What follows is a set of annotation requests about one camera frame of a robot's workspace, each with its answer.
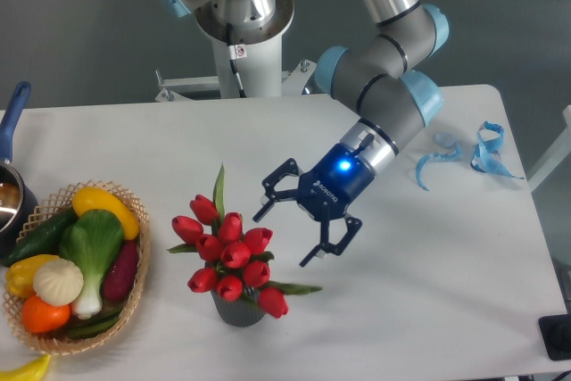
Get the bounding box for green cucumber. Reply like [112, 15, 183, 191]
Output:
[3, 208, 78, 268]

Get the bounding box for yellow banana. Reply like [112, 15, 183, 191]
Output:
[1, 354, 52, 381]

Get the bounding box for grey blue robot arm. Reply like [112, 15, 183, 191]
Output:
[161, 0, 449, 257]

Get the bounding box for green bok choy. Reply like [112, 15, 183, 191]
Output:
[60, 209, 124, 319]

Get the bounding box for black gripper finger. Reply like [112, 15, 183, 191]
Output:
[252, 157, 305, 223]
[299, 215, 362, 267]

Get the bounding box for dark grey ribbed vase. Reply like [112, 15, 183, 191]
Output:
[211, 287, 266, 327]

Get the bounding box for orange tangerine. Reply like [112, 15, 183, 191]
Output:
[21, 295, 71, 334]

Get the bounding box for red tulip bouquet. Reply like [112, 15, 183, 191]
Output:
[169, 169, 322, 319]

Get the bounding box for dark green bean pods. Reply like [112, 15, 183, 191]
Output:
[66, 310, 120, 341]

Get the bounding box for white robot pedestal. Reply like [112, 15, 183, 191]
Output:
[156, 0, 316, 102]

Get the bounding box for blue ribbon strip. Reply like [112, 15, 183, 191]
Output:
[415, 132, 463, 191]

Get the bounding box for yellow bell pepper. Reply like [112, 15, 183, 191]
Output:
[5, 254, 58, 299]

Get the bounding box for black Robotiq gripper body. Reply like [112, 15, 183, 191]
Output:
[296, 144, 373, 221]

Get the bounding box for white steamed bun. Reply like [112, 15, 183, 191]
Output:
[33, 259, 84, 306]

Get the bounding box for white frame at right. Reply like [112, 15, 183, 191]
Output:
[527, 105, 571, 193]

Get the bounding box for blue handled saucepan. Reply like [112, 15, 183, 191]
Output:
[1, 81, 37, 258]

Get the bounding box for woven bamboo basket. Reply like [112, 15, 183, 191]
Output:
[2, 180, 151, 355]

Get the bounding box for black device at edge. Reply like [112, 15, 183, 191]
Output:
[538, 314, 570, 361]

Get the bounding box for purple sweet potato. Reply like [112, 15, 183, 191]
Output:
[102, 241, 138, 302]

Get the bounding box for blue ribbon loop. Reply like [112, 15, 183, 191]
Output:
[470, 121, 524, 179]

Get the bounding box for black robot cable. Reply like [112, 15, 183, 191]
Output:
[224, 22, 248, 99]

